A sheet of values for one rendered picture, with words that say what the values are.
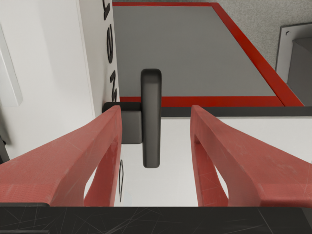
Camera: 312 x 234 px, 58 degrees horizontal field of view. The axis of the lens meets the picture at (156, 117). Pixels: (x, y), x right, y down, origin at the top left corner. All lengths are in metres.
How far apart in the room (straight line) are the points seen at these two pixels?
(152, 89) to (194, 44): 0.48
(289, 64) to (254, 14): 0.26
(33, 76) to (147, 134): 0.12
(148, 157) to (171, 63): 0.36
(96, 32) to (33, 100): 0.13
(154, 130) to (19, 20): 0.13
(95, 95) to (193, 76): 0.35
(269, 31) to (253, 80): 0.70
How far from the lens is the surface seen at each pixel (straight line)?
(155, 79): 0.16
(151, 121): 0.17
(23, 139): 0.30
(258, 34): 1.18
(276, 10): 1.18
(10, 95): 0.26
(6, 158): 0.28
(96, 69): 0.16
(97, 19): 0.17
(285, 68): 1.27
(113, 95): 0.23
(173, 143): 0.38
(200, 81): 0.48
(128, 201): 0.44
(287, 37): 1.21
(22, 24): 0.24
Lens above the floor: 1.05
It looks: 55 degrees down
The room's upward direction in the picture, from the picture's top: 178 degrees clockwise
